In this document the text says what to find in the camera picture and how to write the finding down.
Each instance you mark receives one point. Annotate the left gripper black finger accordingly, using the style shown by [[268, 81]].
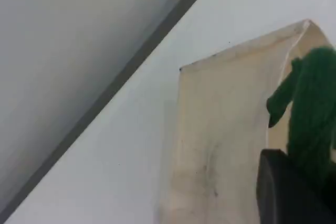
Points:
[[283, 197]]

